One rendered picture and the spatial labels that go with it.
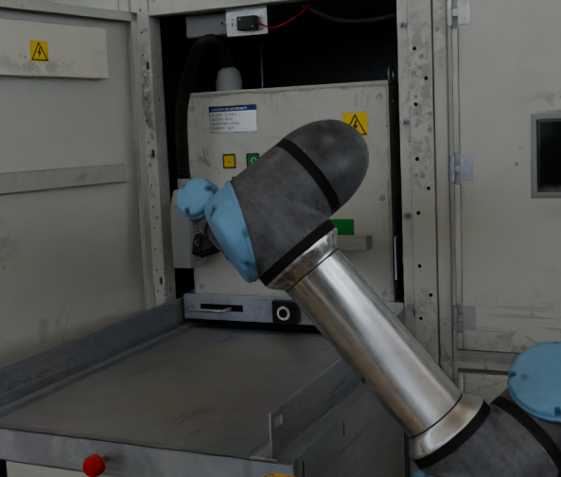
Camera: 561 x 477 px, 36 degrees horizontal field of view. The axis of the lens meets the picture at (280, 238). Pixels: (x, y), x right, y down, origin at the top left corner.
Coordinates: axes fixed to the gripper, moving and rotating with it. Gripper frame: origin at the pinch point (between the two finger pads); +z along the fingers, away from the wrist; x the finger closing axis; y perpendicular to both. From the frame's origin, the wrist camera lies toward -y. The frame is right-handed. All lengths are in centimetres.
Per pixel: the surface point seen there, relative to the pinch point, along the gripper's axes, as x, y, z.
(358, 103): 35.7, 17.5, -2.5
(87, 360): -25.3, -28.4, -12.5
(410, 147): 25.5, 29.5, -1.2
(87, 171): 15.4, -37.8, -14.9
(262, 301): -2.5, -6.8, 17.8
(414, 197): 16.4, 30.3, 3.4
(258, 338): -11.9, -4.9, 15.0
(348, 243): 8.1, 15.5, 8.4
